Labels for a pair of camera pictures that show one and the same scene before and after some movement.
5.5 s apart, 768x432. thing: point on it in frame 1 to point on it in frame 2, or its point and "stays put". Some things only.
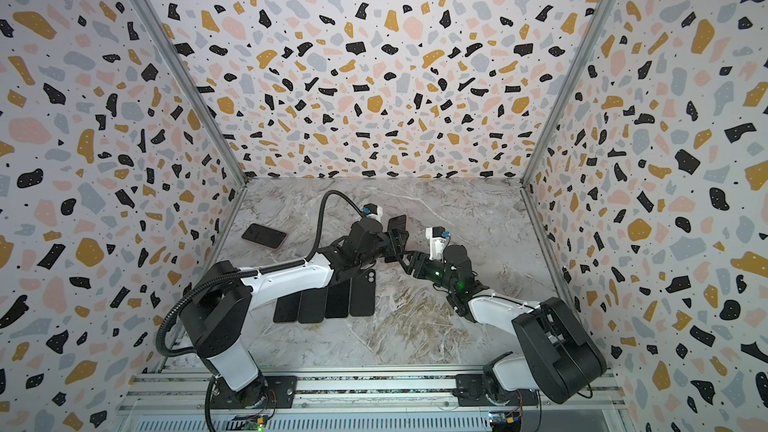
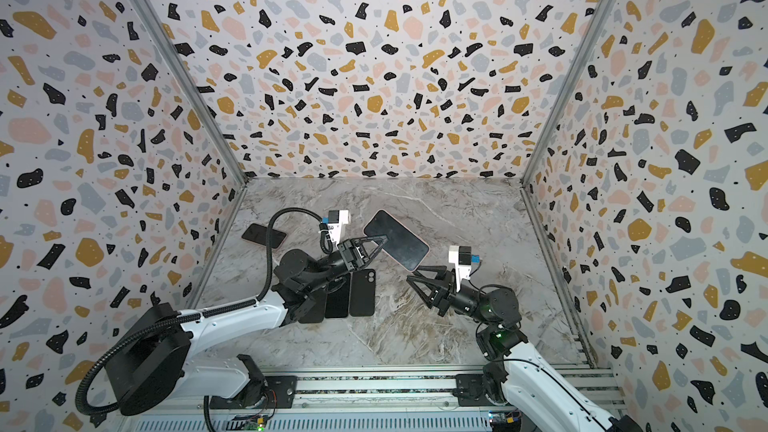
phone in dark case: [264, 236] stays put
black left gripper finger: [398, 238] to [372, 241]
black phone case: [363, 294] stays put
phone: [337, 300] stays put
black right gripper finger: [408, 259] to [429, 301]
